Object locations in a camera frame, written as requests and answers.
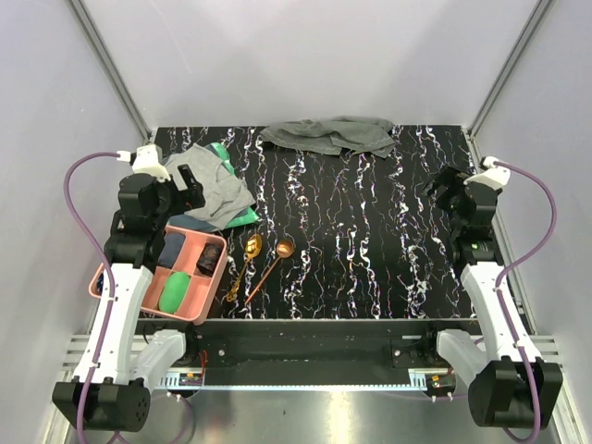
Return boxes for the gold spoon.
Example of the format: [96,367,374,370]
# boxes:
[226,234,263,302]

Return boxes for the copper spoon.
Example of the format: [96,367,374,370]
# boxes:
[245,240,295,305]

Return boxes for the dark grey napkin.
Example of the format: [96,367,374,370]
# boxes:
[261,116,395,158]

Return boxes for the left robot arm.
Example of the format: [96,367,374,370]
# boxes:
[52,165,204,440]

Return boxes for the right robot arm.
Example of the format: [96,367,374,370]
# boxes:
[419,157,563,437]

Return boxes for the dark blue cloth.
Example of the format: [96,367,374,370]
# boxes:
[157,232,185,269]

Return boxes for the pink divided tray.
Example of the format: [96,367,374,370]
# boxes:
[88,225,228,327]

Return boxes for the light grey cloth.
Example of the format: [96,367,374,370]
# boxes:
[162,142,255,230]

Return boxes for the dark brown object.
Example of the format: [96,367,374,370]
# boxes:
[196,242,222,277]

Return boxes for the green packet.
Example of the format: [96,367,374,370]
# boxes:
[202,142,260,230]

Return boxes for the green oval object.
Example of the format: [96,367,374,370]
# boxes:
[158,272,191,314]

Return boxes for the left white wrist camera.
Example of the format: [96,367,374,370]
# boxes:
[117,143,171,182]

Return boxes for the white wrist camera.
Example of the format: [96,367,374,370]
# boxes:
[463,156,511,191]
[117,143,171,182]

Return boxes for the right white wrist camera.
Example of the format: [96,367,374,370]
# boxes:
[463,156,511,191]

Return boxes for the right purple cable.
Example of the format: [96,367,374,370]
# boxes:
[383,162,558,441]

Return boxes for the purple cable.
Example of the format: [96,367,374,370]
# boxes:
[383,162,558,441]
[63,151,195,444]

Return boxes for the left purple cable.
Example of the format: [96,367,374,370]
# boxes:
[63,151,195,444]

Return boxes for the left aluminium frame post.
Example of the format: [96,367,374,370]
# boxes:
[66,0,152,141]

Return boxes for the aluminium frame post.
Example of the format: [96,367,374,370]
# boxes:
[467,0,555,138]
[66,0,152,141]

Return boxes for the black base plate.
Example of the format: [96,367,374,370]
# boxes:
[135,319,480,389]

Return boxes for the right aluminium frame post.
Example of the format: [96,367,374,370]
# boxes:
[467,0,555,138]

